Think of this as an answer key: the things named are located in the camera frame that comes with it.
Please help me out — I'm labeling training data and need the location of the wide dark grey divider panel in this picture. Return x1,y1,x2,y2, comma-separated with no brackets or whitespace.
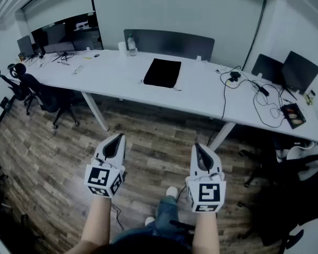
123,29,216,62

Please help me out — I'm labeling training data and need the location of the yellow-green small item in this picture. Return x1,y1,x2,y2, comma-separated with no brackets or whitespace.
303,89,316,106

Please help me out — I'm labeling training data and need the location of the white table leg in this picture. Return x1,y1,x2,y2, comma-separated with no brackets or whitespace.
208,121,237,152
80,90,110,132

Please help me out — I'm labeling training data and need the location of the black tripod with cables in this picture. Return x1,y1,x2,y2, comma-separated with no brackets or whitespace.
51,51,75,66

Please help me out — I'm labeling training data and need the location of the person's left forearm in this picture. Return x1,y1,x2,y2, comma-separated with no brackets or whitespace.
66,194,113,254

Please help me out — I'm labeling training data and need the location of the person's black top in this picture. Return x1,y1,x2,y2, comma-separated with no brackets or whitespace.
113,233,194,254

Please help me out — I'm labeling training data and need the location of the person's right forearm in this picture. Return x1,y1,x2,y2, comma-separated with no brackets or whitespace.
192,211,221,254

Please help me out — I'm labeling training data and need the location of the black belt pack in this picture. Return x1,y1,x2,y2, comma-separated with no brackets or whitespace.
169,219,196,234

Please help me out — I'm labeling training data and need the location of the right hand-held gripper cable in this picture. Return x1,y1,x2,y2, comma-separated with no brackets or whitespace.
175,185,188,204

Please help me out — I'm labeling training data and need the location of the black power adapter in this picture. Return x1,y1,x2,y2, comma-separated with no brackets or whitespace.
228,71,242,84

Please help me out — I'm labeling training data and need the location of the white paper cup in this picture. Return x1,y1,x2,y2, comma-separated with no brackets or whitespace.
118,41,128,59

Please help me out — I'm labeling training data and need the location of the white chair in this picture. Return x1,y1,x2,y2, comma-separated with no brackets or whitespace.
277,141,318,164

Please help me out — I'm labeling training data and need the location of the hand-held gripper cable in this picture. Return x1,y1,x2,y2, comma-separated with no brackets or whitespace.
175,185,188,204
110,202,126,233

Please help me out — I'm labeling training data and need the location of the left hand-held gripper cable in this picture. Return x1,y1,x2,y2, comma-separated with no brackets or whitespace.
110,202,126,233

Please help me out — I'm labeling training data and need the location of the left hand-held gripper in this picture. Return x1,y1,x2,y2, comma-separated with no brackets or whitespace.
84,132,127,199

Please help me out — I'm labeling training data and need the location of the long black cable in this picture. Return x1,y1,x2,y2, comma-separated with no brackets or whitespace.
219,65,255,122

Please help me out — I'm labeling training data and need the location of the black food tray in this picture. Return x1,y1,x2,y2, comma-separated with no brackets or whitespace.
280,103,307,130

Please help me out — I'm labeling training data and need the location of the clear plastic water bottle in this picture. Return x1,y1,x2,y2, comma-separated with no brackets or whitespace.
127,34,137,57

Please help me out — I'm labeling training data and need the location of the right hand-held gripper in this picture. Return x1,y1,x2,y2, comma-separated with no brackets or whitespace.
184,142,227,214

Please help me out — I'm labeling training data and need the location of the black cloth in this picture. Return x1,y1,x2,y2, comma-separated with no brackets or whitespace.
137,58,182,92

